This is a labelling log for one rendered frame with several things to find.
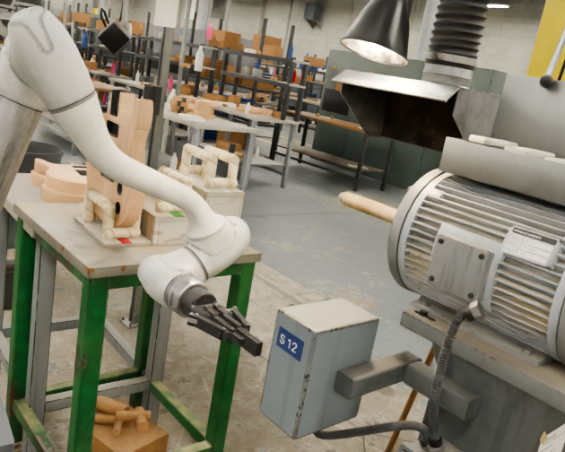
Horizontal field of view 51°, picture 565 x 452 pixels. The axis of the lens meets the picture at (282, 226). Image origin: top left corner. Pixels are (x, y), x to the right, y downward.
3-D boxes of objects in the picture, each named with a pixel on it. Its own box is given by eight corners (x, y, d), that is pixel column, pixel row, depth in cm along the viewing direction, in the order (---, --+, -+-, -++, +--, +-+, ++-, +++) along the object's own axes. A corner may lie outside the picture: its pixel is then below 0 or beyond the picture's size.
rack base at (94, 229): (152, 246, 178) (153, 241, 177) (104, 247, 168) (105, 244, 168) (117, 219, 198) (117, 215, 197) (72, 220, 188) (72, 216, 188)
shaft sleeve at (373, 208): (408, 213, 119) (403, 228, 119) (416, 215, 121) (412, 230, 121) (344, 190, 132) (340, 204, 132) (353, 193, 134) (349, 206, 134)
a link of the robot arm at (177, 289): (161, 312, 134) (174, 323, 130) (167, 275, 132) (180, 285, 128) (195, 308, 141) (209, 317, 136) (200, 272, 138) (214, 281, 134)
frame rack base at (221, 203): (238, 242, 196) (246, 192, 192) (198, 244, 187) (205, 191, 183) (197, 218, 217) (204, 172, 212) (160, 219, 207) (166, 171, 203)
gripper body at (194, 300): (207, 314, 136) (230, 332, 130) (176, 319, 130) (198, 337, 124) (212, 284, 134) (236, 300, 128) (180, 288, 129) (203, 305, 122)
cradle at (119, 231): (142, 239, 177) (143, 228, 177) (105, 239, 170) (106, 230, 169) (137, 235, 180) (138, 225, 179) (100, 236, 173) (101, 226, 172)
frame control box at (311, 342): (430, 482, 102) (467, 348, 96) (347, 528, 88) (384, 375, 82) (332, 408, 120) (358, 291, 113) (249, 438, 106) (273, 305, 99)
